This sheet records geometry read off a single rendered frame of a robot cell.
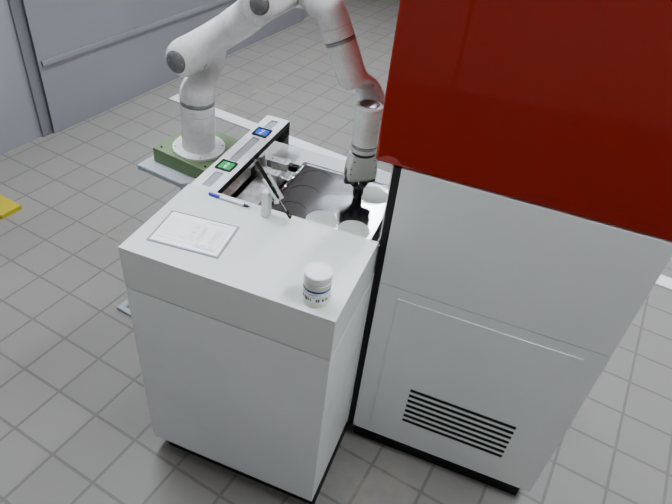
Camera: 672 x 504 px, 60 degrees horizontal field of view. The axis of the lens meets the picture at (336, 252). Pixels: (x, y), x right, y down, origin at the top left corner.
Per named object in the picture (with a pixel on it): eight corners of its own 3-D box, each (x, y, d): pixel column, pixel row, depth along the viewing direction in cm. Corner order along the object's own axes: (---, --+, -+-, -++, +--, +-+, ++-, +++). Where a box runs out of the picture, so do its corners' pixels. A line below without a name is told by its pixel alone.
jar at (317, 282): (333, 294, 149) (337, 266, 143) (323, 312, 144) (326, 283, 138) (308, 285, 151) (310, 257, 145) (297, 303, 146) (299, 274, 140)
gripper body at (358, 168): (375, 141, 188) (370, 171, 195) (345, 143, 186) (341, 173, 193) (383, 153, 183) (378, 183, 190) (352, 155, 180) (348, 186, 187)
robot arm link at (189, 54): (203, 71, 201) (173, 87, 190) (183, 38, 197) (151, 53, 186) (309, 2, 170) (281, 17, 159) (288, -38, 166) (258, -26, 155)
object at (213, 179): (288, 152, 229) (289, 120, 220) (217, 228, 189) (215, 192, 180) (266, 146, 231) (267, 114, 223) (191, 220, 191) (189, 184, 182)
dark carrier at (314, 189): (397, 192, 201) (398, 190, 201) (366, 248, 176) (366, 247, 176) (306, 166, 209) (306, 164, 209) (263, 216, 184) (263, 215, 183)
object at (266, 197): (283, 215, 173) (285, 177, 165) (277, 222, 170) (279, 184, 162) (265, 210, 174) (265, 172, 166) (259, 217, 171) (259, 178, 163)
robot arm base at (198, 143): (161, 148, 212) (157, 101, 200) (197, 129, 225) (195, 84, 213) (201, 168, 206) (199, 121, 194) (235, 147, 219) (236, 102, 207)
